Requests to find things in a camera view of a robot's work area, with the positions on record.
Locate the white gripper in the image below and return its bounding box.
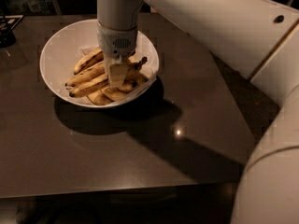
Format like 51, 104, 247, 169
97, 22, 137, 88

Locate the black rack object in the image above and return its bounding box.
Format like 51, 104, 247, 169
0, 10, 16, 48

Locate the long yellow banana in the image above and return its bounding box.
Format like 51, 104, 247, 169
74, 48, 104, 75
69, 74, 108, 98
64, 62, 105, 87

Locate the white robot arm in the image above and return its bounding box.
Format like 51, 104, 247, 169
97, 0, 299, 224

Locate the small banana far right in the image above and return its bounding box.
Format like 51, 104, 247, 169
125, 57, 148, 85

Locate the small banana front middle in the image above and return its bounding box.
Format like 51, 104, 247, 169
101, 87, 127, 102

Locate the white bowl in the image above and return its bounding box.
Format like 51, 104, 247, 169
39, 19, 159, 108

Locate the small banana front left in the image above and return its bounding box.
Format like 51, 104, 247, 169
88, 91, 111, 105

